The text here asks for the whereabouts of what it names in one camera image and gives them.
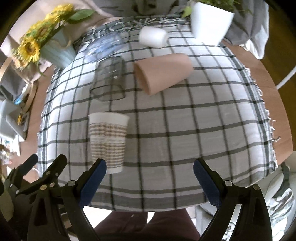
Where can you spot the sunflower bouquet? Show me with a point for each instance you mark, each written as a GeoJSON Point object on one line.
{"type": "Point", "coordinates": [42, 31]}

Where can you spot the small white cup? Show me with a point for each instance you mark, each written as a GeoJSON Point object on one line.
{"type": "Point", "coordinates": [153, 37]}

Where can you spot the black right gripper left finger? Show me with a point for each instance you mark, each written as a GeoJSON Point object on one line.
{"type": "Point", "coordinates": [45, 220]}

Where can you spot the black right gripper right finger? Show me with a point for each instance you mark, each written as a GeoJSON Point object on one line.
{"type": "Point", "coordinates": [253, 220]}

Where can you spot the grey plaid tablecloth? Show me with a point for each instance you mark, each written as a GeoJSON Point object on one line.
{"type": "Point", "coordinates": [217, 114]}

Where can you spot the light blue ribbed vase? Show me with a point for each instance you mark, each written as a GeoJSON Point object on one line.
{"type": "Point", "coordinates": [59, 50]}

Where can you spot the clear blue plastic jar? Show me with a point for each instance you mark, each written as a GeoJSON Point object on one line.
{"type": "Point", "coordinates": [103, 47]}

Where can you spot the pink plastic cup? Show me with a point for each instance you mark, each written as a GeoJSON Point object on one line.
{"type": "Point", "coordinates": [158, 73]}

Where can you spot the dark smoked glass cup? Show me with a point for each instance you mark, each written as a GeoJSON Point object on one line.
{"type": "Point", "coordinates": [109, 80]}

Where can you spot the green potted plant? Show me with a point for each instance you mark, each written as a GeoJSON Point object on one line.
{"type": "Point", "coordinates": [227, 5]}

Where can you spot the houndstooth paper cup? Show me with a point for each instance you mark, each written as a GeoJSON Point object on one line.
{"type": "Point", "coordinates": [107, 134]}

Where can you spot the white plant pot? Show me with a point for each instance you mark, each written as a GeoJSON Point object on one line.
{"type": "Point", "coordinates": [209, 24]}

